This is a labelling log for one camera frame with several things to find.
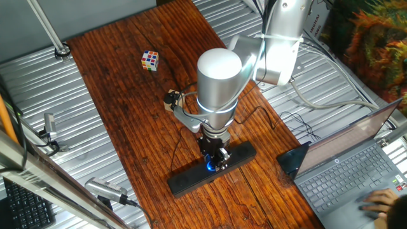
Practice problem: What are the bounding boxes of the black camera cable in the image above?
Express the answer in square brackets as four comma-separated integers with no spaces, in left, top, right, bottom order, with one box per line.
[125,198,155,229]

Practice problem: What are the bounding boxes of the metal pole with base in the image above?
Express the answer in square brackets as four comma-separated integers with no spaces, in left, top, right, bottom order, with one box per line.
[27,0,71,61]

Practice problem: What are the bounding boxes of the thin black speaker cable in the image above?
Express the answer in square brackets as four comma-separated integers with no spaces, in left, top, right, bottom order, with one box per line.
[170,105,322,174]

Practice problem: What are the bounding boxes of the black computer keyboard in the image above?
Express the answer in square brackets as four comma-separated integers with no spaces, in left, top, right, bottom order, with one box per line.
[2,177,57,229]

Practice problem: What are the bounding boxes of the black cable by frame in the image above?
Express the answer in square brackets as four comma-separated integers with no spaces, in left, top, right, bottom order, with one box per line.
[0,74,29,171]

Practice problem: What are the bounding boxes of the person's dark haired head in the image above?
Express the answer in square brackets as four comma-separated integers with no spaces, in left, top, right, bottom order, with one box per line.
[386,194,407,229]

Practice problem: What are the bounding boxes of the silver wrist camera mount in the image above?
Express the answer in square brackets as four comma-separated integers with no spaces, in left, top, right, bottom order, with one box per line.
[171,104,204,134]

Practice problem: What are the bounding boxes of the grey laptop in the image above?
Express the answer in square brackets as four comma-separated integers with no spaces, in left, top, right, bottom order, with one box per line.
[294,97,407,229]

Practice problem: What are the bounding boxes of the black soundbar speaker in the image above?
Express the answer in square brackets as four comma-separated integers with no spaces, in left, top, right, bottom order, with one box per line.
[167,140,258,199]

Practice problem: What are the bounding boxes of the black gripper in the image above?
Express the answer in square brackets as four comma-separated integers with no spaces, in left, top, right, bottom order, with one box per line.
[198,135,231,170]

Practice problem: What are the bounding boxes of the orange green fuzzy cloth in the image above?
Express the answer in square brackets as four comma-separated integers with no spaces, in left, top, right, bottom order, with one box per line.
[330,0,407,115]

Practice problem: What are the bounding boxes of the plain wooden cube block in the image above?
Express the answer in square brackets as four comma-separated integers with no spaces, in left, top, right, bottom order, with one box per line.
[163,89,186,112]

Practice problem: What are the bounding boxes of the thick grey robot cable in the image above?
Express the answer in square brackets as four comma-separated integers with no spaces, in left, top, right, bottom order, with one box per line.
[287,76,398,128]

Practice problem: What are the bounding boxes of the white board red lettering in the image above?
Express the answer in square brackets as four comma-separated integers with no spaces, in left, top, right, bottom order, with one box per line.
[307,4,333,42]

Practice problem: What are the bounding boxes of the aluminium frame bar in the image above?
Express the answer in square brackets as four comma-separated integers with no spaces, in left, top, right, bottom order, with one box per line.
[0,128,130,229]

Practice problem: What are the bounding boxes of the small grey ribbed camera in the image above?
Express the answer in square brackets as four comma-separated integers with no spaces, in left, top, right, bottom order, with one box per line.
[43,112,58,141]

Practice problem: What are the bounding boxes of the black flat device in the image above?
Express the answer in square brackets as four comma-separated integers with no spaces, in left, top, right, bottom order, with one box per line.
[275,141,312,181]

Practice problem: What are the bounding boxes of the Rubik's cube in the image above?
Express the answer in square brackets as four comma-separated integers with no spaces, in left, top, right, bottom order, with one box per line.
[141,50,160,72]

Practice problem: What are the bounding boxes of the silver ribbed camera on stand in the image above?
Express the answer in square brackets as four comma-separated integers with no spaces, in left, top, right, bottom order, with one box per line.
[84,177,138,211]

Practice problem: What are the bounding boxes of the orange pole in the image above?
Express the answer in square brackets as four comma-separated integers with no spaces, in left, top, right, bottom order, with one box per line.
[0,94,19,144]

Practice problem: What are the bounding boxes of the grey metal bar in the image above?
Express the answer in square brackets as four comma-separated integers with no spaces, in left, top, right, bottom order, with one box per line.
[373,119,407,149]

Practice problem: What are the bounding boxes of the person's right hand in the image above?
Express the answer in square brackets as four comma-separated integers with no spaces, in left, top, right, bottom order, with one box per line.
[358,188,400,220]

